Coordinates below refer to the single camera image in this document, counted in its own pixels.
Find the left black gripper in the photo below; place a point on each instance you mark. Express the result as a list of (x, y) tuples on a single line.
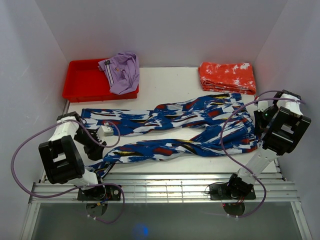
[(95, 152)]

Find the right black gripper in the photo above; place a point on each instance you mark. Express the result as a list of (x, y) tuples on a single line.
[(260, 125)]

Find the blue white red patterned trousers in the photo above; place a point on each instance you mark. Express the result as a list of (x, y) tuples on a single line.
[(180, 130)]

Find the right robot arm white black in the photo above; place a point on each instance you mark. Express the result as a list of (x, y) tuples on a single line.
[(279, 128)]

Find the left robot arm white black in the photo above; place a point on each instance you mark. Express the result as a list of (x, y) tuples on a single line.
[(60, 157)]

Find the folded orange white trousers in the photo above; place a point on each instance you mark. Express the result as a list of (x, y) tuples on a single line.
[(227, 77)]

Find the purple trousers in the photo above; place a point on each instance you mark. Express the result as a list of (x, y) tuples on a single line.
[(122, 72)]

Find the red plastic tray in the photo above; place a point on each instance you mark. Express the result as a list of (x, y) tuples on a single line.
[(84, 82)]

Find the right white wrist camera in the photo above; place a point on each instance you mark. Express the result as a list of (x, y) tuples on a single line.
[(262, 105)]

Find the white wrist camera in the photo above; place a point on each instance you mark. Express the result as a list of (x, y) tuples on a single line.
[(262, 105), (104, 131)]

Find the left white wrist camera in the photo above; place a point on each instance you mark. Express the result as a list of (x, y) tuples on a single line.
[(104, 131)]

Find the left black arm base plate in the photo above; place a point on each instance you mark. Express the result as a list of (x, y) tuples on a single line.
[(108, 192)]

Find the aluminium rail frame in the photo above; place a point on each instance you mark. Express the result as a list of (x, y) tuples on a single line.
[(170, 201)]

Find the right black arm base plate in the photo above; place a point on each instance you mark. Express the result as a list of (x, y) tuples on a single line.
[(218, 191)]

